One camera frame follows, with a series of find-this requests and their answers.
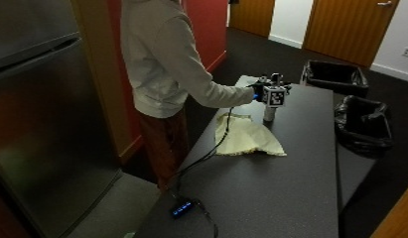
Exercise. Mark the white marker cube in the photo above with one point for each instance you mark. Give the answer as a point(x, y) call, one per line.
point(273, 96)

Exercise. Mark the pale yellow cloth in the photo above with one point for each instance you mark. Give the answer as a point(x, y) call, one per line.
point(244, 136)

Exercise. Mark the black lined waste bin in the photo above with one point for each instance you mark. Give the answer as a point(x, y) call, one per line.
point(363, 124)
point(336, 76)

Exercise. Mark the wooden door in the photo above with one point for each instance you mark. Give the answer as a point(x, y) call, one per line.
point(348, 28)
point(251, 15)

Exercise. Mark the the person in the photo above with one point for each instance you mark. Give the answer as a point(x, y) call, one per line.
point(163, 66)

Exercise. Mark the wooden cabinet panel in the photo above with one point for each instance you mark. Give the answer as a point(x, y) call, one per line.
point(101, 76)

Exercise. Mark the black hub with blue lights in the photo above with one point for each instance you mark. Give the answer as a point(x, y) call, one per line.
point(181, 208)

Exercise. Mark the stainless steel refrigerator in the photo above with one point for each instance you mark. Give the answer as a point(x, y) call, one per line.
point(40, 115)

